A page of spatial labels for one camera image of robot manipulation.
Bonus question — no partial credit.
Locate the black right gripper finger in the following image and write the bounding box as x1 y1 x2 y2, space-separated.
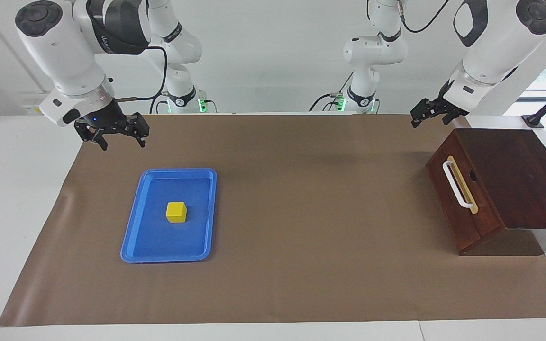
126 113 150 148
75 121 109 151

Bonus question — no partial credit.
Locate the white drawer handle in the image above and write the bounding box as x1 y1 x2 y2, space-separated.
442 160 475 209

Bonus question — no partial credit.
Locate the beige handle backing plate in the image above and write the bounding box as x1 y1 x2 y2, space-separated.
446 155 479 215

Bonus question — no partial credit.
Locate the yellow cube block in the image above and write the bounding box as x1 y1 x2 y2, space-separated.
166 202 187 224

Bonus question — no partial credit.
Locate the wooden drawer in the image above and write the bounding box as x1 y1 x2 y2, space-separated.
437 135 503 243

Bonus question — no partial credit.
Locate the dark wooden drawer cabinet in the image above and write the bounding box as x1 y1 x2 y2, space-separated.
426 128 546 256

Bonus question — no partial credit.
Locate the blue plastic tray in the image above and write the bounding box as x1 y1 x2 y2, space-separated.
120 168 218 264

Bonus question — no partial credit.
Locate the brown paper table mat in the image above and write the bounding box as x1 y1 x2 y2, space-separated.
0 114 546 327

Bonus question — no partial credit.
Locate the black base cable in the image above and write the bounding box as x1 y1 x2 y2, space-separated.
151 92 172 114
309 76 352 112

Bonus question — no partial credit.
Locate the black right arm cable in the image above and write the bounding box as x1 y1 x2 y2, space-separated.
114 45 168 102

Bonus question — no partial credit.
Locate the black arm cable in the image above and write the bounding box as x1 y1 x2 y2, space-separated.
114 45 168 102
396 0 451 34

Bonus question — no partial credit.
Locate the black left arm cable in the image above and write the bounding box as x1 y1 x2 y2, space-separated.
396 0 451 34

